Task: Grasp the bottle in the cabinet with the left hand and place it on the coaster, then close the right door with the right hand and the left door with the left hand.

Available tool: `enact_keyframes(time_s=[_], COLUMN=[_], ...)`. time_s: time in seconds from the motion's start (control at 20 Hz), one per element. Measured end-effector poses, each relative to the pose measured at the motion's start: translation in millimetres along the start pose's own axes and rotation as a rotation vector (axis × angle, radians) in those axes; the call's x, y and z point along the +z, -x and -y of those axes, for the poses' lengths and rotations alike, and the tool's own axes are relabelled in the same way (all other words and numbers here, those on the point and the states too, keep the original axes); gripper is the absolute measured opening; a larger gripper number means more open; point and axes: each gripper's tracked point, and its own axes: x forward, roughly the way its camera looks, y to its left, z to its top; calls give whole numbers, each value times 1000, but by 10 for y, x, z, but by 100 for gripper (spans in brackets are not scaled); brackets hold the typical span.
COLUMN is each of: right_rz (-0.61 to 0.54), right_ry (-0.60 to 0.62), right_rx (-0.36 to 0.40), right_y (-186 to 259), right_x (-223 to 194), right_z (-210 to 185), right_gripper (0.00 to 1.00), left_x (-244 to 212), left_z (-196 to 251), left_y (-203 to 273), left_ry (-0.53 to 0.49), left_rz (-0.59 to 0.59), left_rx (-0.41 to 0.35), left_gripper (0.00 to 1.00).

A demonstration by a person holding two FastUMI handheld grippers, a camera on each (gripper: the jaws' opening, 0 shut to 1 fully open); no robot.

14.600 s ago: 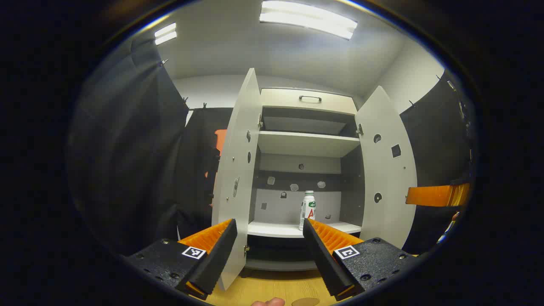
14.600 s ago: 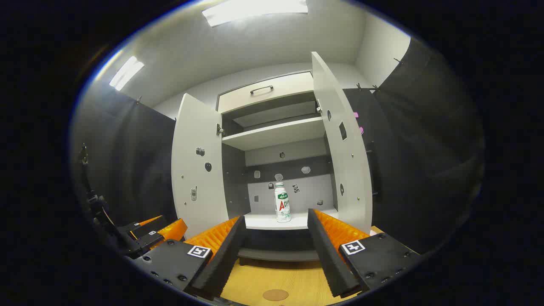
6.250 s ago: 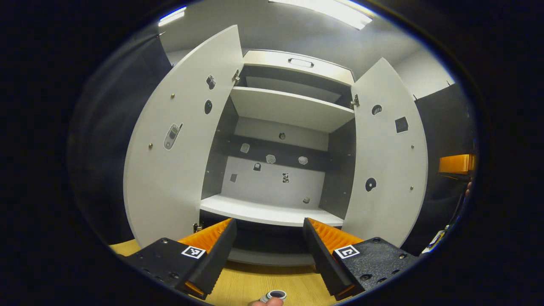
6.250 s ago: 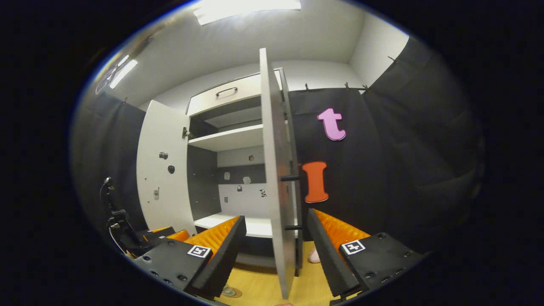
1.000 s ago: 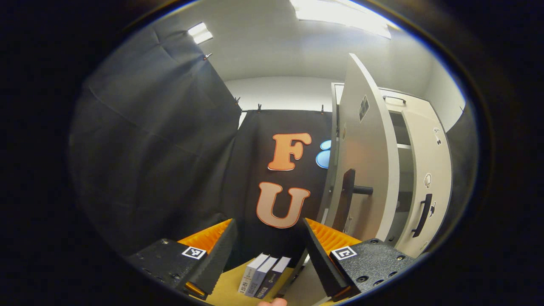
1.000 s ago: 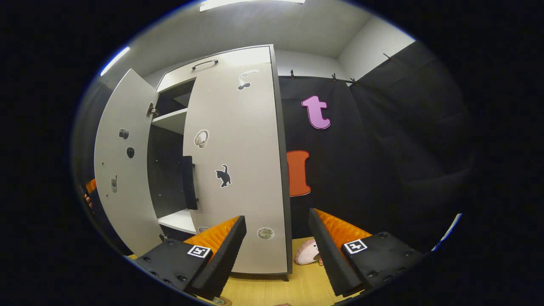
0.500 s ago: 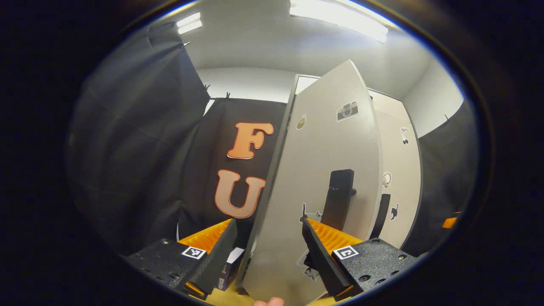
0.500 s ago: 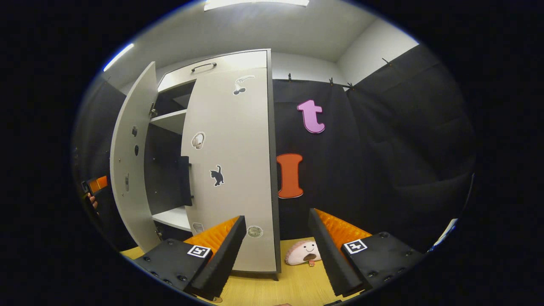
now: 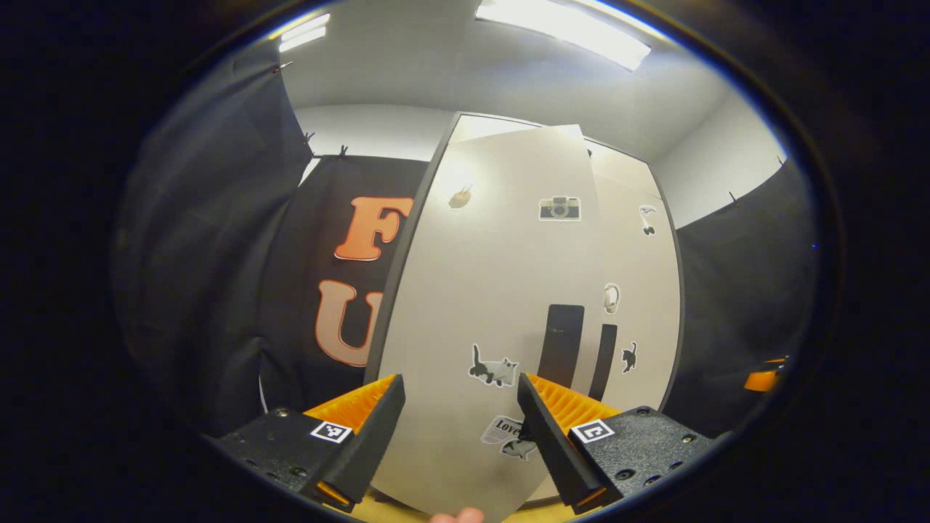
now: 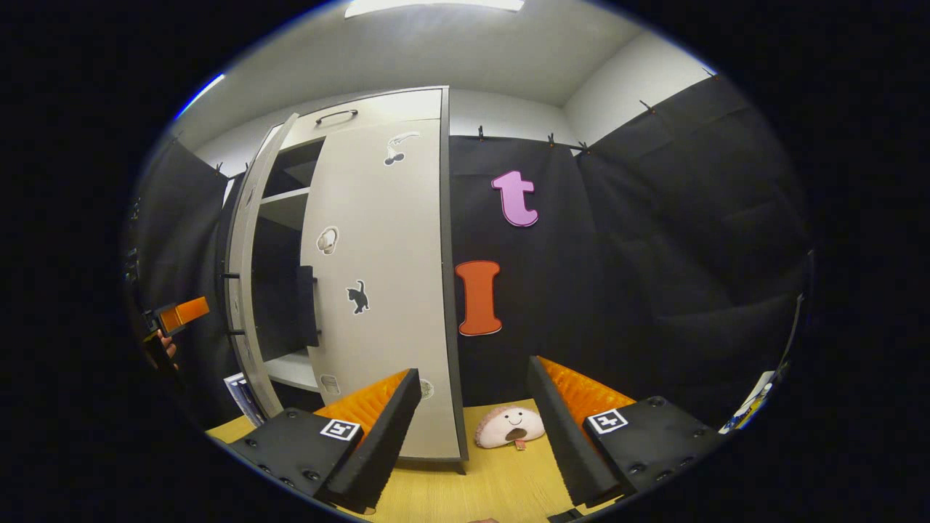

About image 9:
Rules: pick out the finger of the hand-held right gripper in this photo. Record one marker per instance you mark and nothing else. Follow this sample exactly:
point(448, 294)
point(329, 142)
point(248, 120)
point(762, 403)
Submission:
point(766, 376)

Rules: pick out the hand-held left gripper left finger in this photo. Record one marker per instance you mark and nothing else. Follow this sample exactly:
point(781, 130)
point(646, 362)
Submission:
point(370, 443)

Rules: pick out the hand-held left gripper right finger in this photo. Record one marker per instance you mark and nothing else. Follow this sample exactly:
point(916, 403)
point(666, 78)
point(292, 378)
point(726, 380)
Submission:
point(548, 450)

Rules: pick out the white cabinet door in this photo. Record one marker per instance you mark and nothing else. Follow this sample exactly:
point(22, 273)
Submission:
point(472, 290)
point(647, 290)

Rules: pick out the white and grey cabinet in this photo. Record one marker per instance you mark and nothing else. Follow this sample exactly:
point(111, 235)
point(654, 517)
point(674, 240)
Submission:
point(407, 261)

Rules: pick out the black backdrop cloth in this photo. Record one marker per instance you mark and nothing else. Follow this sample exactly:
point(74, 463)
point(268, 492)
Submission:
point(741, 290)
point(218, 240)

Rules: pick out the large ceiling light panel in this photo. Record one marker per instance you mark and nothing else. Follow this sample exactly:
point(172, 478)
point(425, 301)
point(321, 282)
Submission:
point(567, 29)

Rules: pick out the small ceiling light panel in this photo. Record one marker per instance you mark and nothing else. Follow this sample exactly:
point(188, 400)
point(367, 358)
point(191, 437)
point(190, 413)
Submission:
point(305, 33)

